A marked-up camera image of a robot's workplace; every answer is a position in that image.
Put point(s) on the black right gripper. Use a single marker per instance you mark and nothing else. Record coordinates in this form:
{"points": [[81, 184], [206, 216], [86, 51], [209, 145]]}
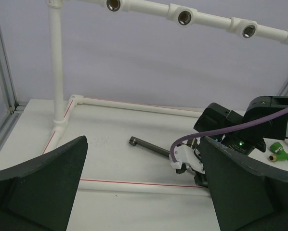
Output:
{"points": [[199, 178]]}

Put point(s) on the grey metal long-spout faucet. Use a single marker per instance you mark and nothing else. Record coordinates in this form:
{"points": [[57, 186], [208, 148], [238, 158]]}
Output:
{"points": [[136, 141]]}

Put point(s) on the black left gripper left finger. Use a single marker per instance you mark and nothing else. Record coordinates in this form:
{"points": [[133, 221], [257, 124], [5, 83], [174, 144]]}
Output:
{"points": [[38, 194]]}

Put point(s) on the aluminium enclosure frame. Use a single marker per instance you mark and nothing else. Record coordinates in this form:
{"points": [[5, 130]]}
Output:
{"points": [[7, 88]]}

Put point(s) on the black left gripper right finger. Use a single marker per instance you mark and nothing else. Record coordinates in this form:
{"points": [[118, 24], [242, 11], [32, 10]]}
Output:
{"points": [[248, 195]]}

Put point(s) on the green plastic faucet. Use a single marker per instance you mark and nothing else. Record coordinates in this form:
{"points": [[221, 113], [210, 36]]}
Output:
{"points": [[278, 152]]}

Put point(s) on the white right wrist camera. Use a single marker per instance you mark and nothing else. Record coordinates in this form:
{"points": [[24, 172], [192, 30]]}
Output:
{"points": [[185, 155]]}

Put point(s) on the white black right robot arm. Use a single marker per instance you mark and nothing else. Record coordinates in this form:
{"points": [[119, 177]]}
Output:
{"points": [[265, 117]]}

